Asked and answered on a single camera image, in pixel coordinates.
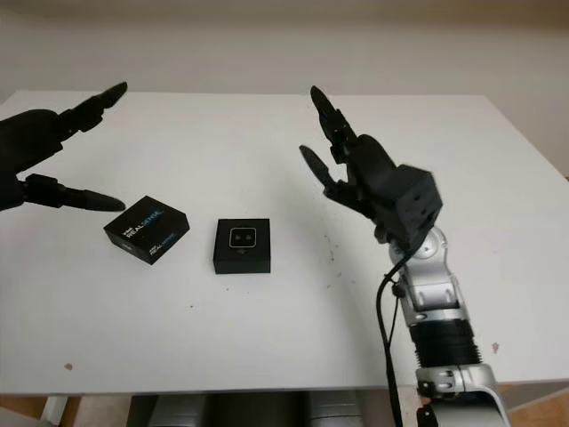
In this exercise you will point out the black camera box base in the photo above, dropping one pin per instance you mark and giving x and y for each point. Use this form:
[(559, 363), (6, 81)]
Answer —
[(242, 260)]

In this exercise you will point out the grey robot lower body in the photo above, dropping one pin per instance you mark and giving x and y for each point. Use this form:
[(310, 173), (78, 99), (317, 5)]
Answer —
[(258, 409)]

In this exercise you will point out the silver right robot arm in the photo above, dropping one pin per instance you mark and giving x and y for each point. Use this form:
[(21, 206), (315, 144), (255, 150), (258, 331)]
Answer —
[(438, 289)]

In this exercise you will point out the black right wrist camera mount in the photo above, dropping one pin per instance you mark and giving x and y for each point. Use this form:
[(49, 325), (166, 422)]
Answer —
[(418, 200)]

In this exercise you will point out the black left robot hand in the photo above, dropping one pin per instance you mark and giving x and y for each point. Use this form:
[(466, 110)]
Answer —
[(26, 142)]

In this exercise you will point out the black intel box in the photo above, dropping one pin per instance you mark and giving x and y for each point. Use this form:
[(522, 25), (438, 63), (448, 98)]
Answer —
[(146, 227)]

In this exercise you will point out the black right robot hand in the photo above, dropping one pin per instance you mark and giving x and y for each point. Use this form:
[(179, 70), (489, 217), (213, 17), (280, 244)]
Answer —
[(369, 178)]

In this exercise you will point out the white table leg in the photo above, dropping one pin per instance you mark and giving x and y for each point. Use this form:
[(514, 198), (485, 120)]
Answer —
[(54, 411)]

